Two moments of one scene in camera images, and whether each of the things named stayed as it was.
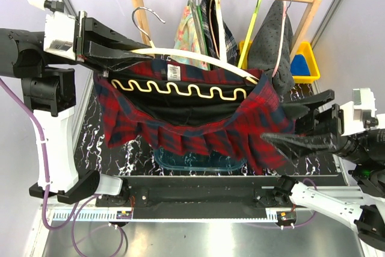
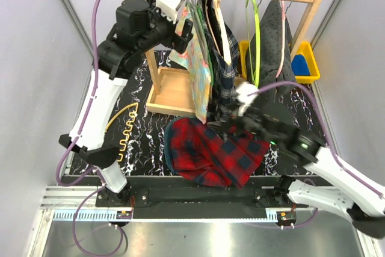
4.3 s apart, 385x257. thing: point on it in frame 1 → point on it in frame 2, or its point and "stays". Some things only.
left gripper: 89,29 → 175,41
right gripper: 323,124 → 233,118
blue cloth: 299,66 stays
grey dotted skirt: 270,49 stays
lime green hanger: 246,40 → 257,80
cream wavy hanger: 235,71 → 132,115
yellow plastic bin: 304,48 stays
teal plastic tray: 169,160 → 168,147
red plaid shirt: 210,108 → 201,154
